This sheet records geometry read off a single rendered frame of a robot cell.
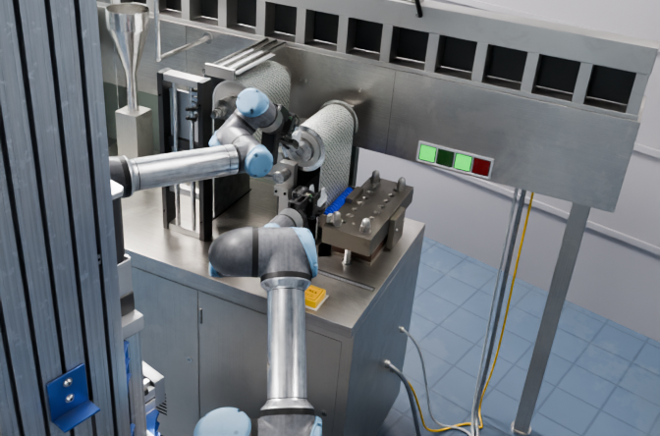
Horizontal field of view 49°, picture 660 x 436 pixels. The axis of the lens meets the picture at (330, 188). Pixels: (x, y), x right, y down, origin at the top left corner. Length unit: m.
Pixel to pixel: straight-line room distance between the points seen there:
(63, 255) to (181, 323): 1.23
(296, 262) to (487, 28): 0.99
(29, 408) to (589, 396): 2.57
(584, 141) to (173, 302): 1.37
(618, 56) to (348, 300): 1.03
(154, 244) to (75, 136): 1.25
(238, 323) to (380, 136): 0.77
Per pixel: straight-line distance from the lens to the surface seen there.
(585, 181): 2.34
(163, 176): 1.70
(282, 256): 1.63
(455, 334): 3.56
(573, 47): 2.22
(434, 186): 4.09
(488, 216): 3.98
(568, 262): 2.66
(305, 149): 2.17
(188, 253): 2.33
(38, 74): 1.11
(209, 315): 2.34
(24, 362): 1.31
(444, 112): 2.35
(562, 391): 3.42
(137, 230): 2.46
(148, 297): 2.46
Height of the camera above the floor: 2.19
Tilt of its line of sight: 28 degrees down
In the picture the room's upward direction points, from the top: 5 degrees clockwise
